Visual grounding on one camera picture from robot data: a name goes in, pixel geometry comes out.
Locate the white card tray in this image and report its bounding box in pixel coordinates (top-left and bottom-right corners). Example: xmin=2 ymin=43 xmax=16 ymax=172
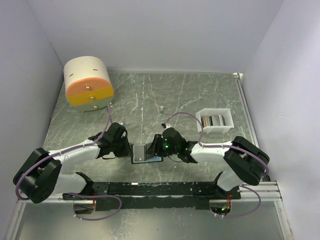
xmin=195 ymin=108 xmax=235 ymax=134

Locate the grey card stack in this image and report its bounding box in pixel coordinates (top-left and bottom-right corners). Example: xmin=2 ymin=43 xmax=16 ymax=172
xmin=201 ymin=114 xmax=226 ymax=127

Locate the aluminium rail frame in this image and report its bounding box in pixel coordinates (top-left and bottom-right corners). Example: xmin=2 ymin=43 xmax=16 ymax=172
xmin=232 ymin=72 xmax=294 ymax=240

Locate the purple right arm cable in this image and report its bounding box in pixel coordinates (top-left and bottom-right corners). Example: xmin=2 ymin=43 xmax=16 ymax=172
xmin=161 ymin=111 xmax=270 ymax=219

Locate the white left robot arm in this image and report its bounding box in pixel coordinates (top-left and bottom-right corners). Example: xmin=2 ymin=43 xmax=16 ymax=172
xmin=13 ymin=122 xmax=132 ymax=204

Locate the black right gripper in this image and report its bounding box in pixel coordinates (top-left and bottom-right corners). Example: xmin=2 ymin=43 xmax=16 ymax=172
xmin=145 ymin=134 xmax=179 ymax=157

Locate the beige orange mini drawer cabinet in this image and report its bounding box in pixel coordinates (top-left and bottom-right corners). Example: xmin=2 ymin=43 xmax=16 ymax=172
xmin=63 ymin=56 xmax=115 ymax=112

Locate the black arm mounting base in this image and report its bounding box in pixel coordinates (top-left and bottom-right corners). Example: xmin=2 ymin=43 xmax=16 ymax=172
xmin=62 ymin=181 xmax=241 ymax=210

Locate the black leather card holder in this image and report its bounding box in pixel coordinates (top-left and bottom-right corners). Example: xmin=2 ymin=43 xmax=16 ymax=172
xmin=131 ymin=143 xmax=164 ymax=164

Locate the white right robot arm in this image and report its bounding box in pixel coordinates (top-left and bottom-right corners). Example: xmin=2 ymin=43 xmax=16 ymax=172
xmin=146 ymin=127 xmax=270 ymax=199

